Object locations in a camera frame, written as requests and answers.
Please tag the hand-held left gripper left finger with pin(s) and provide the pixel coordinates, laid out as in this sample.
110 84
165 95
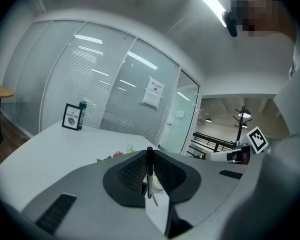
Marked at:
90 196

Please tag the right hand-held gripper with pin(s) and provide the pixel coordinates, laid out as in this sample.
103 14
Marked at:
257 140

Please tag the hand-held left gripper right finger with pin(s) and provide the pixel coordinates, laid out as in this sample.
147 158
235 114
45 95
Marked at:
205 179

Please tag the black marker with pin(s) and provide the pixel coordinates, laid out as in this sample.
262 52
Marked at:
150 164

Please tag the black railing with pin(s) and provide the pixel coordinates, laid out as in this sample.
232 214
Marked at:
210 140

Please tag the black coat rack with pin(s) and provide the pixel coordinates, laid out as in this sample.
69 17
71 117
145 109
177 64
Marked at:
240 129

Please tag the black pendant lamp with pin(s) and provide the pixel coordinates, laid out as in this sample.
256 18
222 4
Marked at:
208 120
244 114

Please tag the flower bouquet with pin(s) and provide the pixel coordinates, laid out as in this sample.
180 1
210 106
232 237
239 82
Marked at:
117 154

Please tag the glass door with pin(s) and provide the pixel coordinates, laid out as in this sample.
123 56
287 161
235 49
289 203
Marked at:
182 114

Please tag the black framed picture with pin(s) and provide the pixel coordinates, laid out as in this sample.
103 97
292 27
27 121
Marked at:
72 117

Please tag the dark bottle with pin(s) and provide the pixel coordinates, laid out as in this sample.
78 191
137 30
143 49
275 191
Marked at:
83 106

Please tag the white paper notice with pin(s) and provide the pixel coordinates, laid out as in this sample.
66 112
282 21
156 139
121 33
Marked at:
152 94

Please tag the round wooden side table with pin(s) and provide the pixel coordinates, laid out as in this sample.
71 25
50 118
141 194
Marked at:
0 90

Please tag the person's head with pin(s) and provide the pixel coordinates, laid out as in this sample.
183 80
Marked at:
262 9

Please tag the black head-worn camera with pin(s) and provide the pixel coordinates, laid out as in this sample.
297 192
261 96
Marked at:
230 22

